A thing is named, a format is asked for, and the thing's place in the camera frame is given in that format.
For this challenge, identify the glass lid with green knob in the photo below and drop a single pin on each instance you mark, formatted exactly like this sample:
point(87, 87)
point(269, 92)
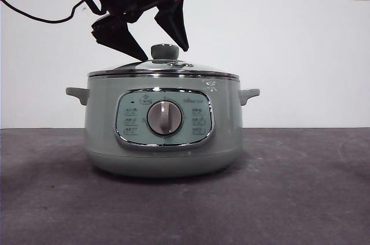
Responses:
point(163, 51)

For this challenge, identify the pale green electric pot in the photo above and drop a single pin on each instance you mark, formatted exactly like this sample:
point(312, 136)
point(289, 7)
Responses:
point(162, 158)

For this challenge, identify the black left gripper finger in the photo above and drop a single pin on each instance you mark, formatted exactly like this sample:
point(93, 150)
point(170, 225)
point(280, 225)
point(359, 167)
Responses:
point(115, 34)
point(174, 22)

